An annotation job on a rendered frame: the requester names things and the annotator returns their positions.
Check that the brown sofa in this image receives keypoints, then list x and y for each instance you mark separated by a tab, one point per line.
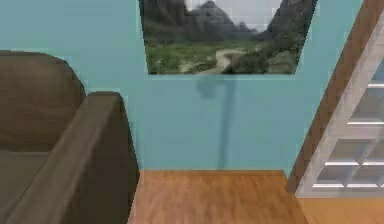
50	133

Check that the mountain landscape wall picture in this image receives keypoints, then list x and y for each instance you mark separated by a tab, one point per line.
223	36

